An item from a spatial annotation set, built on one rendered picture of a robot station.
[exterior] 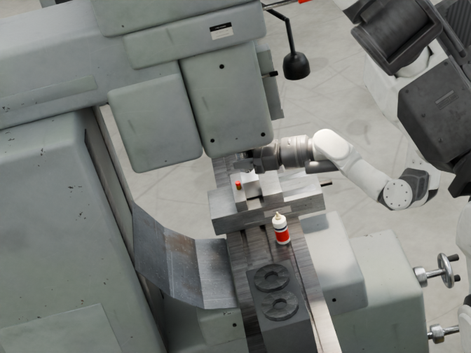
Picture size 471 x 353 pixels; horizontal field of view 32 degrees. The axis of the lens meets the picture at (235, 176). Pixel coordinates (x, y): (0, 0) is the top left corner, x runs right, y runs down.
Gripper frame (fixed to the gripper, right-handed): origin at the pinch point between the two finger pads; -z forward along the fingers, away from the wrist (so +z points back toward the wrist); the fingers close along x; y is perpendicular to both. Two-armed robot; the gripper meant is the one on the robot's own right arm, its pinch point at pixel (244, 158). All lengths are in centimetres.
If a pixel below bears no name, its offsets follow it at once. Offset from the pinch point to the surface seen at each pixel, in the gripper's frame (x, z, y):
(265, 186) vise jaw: -13.2, 0.5, 20.6
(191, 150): 14.7, -9.2, -14.8
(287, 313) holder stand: 48, 13, 12
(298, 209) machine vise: -11.2, 9.4, 29.1
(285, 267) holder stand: 32.8, 11.2, 11.8
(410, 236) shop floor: -100, 39, 123
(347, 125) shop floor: -195, 11, 123
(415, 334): 6, 40, 70
